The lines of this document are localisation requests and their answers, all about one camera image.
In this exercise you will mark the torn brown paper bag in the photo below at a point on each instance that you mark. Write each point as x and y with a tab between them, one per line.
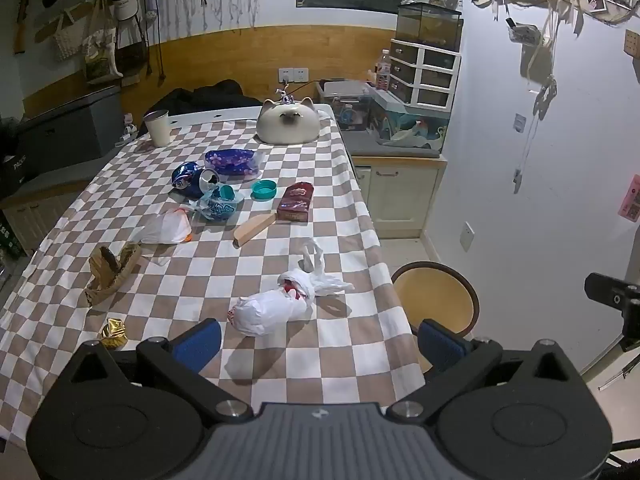
112	272

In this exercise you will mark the dark glass fish tank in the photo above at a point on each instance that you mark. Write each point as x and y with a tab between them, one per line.
430	25

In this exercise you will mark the blue clear plastic wrapper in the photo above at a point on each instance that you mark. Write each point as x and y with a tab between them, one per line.
217	209

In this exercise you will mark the wooden block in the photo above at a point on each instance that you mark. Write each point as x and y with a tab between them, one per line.
252	230

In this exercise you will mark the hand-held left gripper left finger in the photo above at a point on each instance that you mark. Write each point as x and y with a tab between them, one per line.
197	345

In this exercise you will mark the pink card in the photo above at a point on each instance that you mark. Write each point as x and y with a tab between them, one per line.
631	200

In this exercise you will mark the white woven bag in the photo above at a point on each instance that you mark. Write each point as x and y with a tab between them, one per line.
67	40

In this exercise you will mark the small figurine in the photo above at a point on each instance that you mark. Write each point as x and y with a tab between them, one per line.
284	96

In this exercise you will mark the white tote bag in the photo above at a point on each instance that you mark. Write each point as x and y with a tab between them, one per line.
124	5

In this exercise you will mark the small teal cap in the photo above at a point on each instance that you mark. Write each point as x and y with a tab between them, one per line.
226	193

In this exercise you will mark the white cup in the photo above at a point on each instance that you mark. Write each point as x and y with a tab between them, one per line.
158	130

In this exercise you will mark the cream cabinet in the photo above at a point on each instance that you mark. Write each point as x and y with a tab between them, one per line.
405	195

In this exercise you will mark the brown white checkered tablecloth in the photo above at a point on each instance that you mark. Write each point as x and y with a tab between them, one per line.
310	185

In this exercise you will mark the crushed blue drink can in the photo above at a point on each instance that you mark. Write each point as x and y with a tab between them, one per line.
202	182
182	175

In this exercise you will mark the teal printed glass tank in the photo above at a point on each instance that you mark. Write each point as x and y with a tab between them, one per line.
410	122

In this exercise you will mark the purple floral bag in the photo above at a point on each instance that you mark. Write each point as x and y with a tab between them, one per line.
232	161

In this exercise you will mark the black mesh bag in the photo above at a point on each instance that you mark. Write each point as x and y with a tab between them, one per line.
131	55

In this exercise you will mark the teal round lid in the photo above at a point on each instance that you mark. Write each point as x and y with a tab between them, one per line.
264	189

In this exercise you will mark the white drawer unit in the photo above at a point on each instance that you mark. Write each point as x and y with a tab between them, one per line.
425	75

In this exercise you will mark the grey storage box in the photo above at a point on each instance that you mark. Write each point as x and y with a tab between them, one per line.
70	125

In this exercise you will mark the white plastic bag with red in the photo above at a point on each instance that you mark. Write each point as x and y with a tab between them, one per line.
270	307

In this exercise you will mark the clear storage box with lid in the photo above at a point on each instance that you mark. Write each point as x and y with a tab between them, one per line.
345	102

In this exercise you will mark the white low wall socket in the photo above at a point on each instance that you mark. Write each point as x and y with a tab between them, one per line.
467	236

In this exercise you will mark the yellow trash can dark rim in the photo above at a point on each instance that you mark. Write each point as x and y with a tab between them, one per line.
430	295

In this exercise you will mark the gold foil wrapper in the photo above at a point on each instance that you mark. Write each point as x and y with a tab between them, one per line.
113	334

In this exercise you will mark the printed tote bag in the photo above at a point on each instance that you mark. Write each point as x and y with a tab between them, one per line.
100	62

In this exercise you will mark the clear plastic bottle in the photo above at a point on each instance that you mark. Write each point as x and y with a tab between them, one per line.
382	72

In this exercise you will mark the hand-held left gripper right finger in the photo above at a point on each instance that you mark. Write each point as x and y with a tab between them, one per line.
437	342

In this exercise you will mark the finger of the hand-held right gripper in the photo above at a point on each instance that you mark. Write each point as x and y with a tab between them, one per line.
605	290

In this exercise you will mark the black box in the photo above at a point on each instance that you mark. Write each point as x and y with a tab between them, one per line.
12	175

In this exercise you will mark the white hanging tag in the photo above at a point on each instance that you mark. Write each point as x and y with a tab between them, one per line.
520	123

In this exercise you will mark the white wall socket pair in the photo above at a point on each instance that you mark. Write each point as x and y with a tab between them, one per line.
294	75

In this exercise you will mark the white cat-shaped cushion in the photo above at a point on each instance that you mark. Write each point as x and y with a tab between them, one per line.
287	127

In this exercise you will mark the black jacket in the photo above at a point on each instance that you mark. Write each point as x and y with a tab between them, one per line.
210	97

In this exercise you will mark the white plastic bag with orange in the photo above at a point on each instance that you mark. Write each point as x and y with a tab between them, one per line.
165	227

